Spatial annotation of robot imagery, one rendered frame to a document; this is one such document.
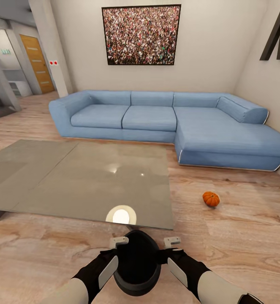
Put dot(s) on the picture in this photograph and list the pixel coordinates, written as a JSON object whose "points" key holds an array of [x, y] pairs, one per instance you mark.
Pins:
{"points": [[141, 35]]}

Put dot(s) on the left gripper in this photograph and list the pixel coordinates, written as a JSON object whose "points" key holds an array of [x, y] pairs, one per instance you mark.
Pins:
{"points": [[122, 255]]}

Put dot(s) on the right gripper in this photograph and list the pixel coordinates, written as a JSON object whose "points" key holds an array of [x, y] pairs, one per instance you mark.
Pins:
{"points": [[161, 255]]}

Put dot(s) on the cauldron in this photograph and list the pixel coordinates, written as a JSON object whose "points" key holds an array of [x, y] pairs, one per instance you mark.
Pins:
{"points": [[140, 272]]}

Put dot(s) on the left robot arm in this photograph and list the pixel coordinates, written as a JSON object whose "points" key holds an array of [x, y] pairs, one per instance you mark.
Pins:
{"points": [[88, 282]]}

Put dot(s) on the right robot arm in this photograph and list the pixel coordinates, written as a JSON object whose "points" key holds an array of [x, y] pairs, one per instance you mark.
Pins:
{"points": [[207, 286]]}

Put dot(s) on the coffee table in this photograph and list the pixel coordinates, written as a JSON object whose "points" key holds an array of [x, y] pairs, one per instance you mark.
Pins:
{"points": [[114, 184]]}

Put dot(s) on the pumpkin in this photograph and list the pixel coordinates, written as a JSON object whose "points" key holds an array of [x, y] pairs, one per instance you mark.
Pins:
{"points": [[211, 199]]}

